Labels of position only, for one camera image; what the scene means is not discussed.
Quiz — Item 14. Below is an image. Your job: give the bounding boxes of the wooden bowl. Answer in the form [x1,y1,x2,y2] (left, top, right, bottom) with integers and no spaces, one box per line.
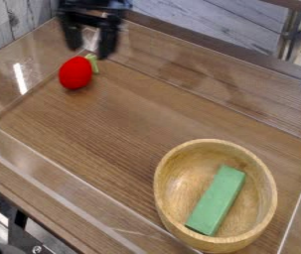
[154,139,277,254]

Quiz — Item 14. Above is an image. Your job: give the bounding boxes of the metal stand in background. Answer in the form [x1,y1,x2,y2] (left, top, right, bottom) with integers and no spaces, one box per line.
[261,0,301,62]

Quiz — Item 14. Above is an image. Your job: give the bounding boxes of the clear acrylic tray walls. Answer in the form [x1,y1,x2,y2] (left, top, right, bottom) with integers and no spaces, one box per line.
[0,16,301,254]

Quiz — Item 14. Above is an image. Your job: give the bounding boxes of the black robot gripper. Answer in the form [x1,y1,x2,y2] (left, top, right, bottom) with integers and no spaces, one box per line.
[57,0,132,60]

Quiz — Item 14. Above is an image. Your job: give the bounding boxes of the red plush fruit green stem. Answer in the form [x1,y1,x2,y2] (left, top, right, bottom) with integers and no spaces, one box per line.
[59,54,99,89]

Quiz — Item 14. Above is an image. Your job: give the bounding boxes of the green rectangular block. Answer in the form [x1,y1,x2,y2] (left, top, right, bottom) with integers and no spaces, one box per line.
[184,165,245,236]

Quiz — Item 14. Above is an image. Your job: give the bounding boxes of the black table leg bracket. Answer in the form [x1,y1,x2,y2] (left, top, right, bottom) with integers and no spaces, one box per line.
[8,209,55,254]

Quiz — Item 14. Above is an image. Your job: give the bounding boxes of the clear acrylic corner bracket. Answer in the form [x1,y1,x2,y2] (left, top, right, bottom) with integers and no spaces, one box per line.
[81,28,99,52]

